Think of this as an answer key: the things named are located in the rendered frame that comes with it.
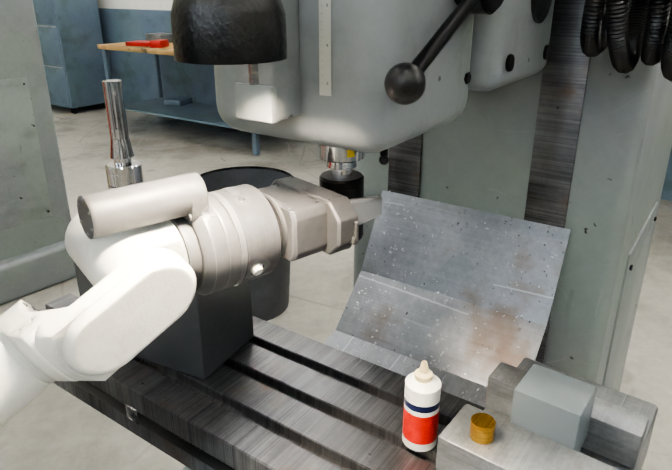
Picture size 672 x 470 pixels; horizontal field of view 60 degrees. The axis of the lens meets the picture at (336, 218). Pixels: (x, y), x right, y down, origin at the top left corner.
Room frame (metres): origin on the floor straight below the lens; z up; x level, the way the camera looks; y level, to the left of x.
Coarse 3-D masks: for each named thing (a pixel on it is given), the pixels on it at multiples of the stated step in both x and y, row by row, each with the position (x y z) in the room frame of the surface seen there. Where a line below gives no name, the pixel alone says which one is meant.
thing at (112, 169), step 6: (132, 162) 0.78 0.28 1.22; (138, 162) 0.78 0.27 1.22; (108, 168) 0.76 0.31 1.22; (114, 168) 0.75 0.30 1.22; (120, 168) 0.75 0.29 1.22; (126, 168) 0.76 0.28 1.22; (132, 168) 0.76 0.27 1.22; (138, 168) 0.77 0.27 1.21; (114, 174) 0.75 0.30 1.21; (120, 174) 0.75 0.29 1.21; (126, 174) 0.76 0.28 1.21
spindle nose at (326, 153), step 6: (318, 150) 0.58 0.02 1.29; (324, 150) 0.57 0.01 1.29; (330, 150) 0.56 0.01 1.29; (336, 150) 0.56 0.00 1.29; (342, 150) 0.56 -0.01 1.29; (324, 156) 0.57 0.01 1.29; (330, 156) 0.56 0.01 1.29; (336, 156) 0.56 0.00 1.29; (342, 156) 0.56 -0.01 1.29; (360, 156) 0.57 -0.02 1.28; (336, 162) 0.56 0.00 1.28; (342, 162) 0.56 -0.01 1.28; (348, 162) 0.56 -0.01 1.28
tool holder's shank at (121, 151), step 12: (108, 84) 0.76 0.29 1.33; (120, 84) 0.77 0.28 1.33; (108, 96) 0.76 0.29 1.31; (120, 96) 0.77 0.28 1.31; (108, 108) 0.77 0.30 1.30; (120, 108) 0.77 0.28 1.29; (108, 120) 0.77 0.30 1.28; (120, 120) 0.77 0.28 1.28; (120, 132) 0.77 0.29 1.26; (120, 144) 0.76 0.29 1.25; (120, 156) 0.76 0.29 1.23; (132, 156) 0.77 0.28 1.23
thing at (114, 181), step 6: (108, 174) 0.76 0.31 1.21; (132, 174) 0.76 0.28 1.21; (138, 174) 0.77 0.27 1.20; (108, 180) 0.76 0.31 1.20; (114, 180) 0.75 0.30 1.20; (120, 180) 0.75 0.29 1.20; (126, 180) 0.76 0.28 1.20; (132, 180) 0.76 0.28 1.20; (138, 180) 0.77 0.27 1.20; (108, 186) 0.76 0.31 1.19; (114, 186) 0.75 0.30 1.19; (120, 186) 0.75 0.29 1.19
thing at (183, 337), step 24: (240, 288) 0.73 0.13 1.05; (192, 312) 0.66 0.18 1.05; (216, 312) 0.68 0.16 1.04; (240, 312) 0.73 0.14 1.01; (168, 336) 0.68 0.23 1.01; (192, 336) 0.66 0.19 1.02; (216, 336) 0.68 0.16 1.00; (240, 336) 0.73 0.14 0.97; (168, 360) 0.68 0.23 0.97; (192, 360) 0.66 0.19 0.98; (216, 360) 0.68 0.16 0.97
